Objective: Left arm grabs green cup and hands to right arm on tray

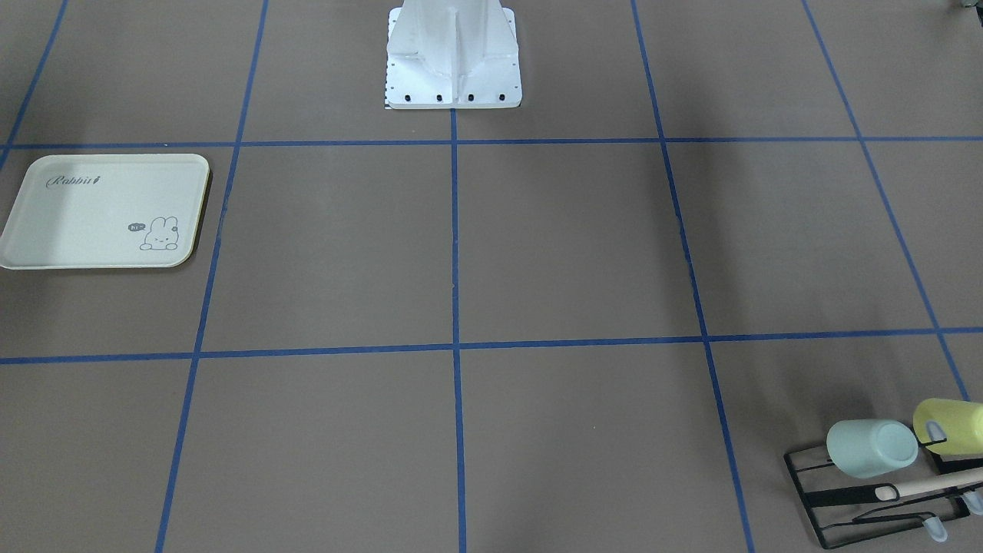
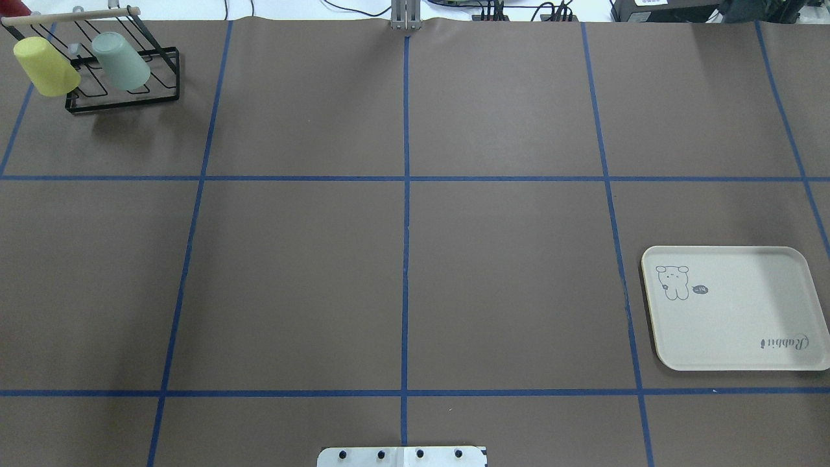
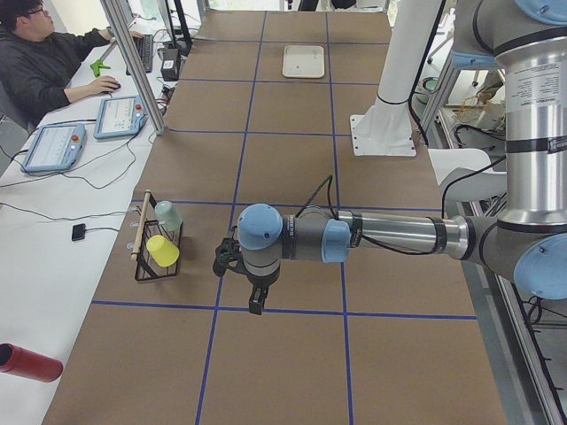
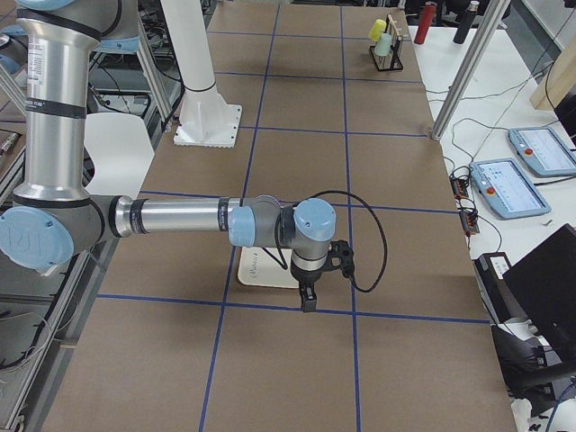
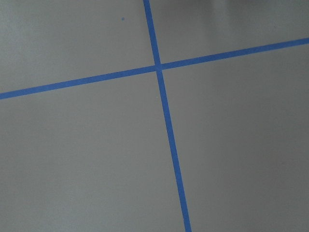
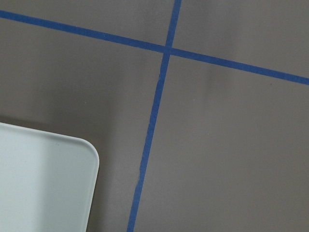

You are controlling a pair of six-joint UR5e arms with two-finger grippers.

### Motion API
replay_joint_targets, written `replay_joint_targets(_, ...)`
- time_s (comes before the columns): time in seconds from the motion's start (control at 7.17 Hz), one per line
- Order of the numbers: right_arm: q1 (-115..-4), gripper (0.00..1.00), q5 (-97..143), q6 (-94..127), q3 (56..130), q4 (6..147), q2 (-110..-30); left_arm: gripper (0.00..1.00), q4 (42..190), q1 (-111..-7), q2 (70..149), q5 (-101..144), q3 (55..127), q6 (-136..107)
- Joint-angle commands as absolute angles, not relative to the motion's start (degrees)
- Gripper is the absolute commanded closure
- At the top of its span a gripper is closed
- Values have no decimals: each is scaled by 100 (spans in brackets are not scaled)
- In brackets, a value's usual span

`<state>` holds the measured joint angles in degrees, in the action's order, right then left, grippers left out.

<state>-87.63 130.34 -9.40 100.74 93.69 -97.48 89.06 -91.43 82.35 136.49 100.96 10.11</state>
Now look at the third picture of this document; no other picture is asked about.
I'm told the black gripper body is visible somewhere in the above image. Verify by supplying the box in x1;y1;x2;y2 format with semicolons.
246;270;278;298

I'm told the pale green cup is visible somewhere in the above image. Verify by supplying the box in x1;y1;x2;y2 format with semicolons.
154;201;183;232

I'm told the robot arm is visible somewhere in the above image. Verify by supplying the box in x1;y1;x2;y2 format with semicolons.
237;1;566;314

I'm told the yellow cup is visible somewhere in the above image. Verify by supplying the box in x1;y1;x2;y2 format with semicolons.
145;235;180;267

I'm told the cream serving tray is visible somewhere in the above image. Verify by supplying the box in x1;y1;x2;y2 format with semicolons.
282;45;325;79

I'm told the small black puck device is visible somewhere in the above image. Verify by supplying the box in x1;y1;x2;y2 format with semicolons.
71;223;87;242

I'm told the far blue teach pendant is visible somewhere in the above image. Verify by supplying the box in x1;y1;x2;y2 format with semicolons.
94;96;147;140

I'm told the blue teach pendant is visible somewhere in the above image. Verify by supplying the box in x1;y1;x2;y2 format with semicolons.
20;124;86;174
94;96;147;140

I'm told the white chair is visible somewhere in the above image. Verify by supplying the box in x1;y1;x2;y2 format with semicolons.
428;148;507;202

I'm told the black power adapter box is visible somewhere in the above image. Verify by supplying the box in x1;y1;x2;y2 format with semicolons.
160;49;181;81

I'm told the black computer mouse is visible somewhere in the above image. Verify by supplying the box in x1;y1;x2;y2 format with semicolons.
102;81;120;94

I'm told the near blue teach pendant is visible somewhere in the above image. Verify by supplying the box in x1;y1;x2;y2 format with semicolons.
20;124;86;174

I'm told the red bottle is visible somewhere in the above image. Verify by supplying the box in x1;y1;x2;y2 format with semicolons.
1;343;63;383

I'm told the black monitor stand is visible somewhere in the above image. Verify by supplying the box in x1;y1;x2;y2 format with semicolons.
167;0;192;57

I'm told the black keyboard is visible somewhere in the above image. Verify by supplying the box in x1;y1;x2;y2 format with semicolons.
133;35;153;73

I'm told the green plastic clamp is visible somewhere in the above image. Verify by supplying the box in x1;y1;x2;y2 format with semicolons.
89;59;111;78

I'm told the seated person in black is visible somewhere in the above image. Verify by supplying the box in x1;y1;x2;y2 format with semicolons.
1;1;117;125

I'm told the black wire cup rack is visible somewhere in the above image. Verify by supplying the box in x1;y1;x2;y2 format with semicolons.
130;189;183;283

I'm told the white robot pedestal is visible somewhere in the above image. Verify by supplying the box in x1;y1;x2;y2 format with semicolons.
350;0;445;157

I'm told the aluminium frame post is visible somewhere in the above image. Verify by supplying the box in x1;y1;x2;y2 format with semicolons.
100;0;166;135

